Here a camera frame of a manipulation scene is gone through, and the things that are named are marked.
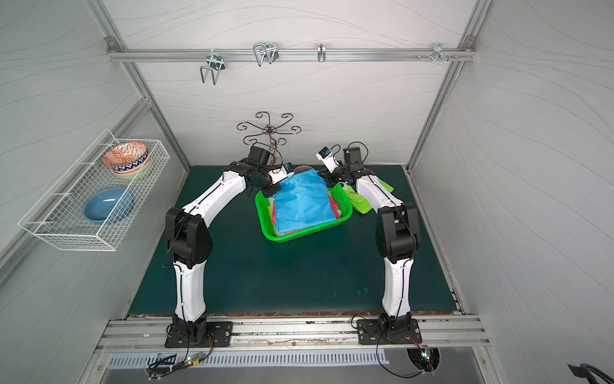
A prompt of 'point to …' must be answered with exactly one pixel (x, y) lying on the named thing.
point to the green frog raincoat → (358, 205)
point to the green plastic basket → (265, 212)
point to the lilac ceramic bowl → (302, 168)
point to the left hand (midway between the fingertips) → (277, 183)
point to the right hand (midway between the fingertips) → (322, 168)
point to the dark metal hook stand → (269, 137)
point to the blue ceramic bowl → (109, 206)
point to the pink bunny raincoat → (333, 206)
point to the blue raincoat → (303, 200)
